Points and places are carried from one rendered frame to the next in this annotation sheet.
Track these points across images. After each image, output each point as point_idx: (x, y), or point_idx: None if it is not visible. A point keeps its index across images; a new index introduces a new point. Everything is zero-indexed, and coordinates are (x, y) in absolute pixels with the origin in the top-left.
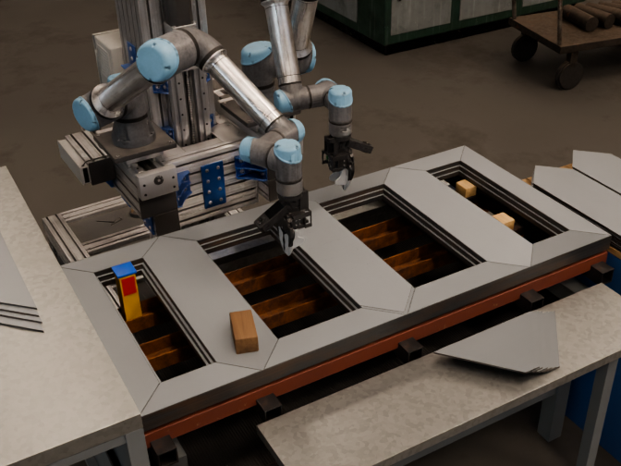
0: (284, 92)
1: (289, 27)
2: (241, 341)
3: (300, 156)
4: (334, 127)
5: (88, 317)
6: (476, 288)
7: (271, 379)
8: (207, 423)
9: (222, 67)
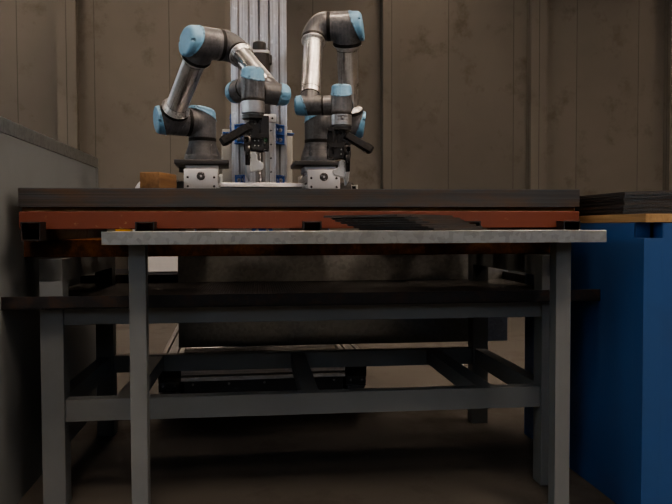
0: (300, 95)
1: (317, 54)
2: (145, 175)
3: (260, 77)
4: (333, 115)
5: (28, 128)
6: (397, 190)
7: (155, 204)
8: (85, 226)
9: (241, 52)
